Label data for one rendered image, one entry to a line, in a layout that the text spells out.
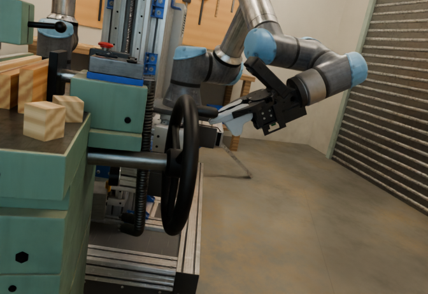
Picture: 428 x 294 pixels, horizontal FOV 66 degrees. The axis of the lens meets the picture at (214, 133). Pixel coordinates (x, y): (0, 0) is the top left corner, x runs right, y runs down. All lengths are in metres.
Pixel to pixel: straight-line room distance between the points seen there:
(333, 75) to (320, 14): 3.93
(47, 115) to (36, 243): 0.17
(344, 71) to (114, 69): 0.47
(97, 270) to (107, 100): 0.89
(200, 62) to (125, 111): 0.63
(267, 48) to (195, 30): 3.28
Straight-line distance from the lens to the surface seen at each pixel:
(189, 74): 1.22
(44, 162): 0.43
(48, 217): 0.50
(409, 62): 3.79
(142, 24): 1.33
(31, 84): 0.59
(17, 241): 0.52
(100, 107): 0.64
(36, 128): 0.47
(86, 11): 3.92
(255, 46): 0.75
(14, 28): 0.64
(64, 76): 0.70
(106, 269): 1.39
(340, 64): 0.77
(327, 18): 4.73
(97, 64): 0.64
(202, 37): 4.03
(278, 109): 0.71
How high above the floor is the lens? 1.05
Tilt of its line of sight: 14 degrees down
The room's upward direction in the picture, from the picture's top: 11 degrees clockwise
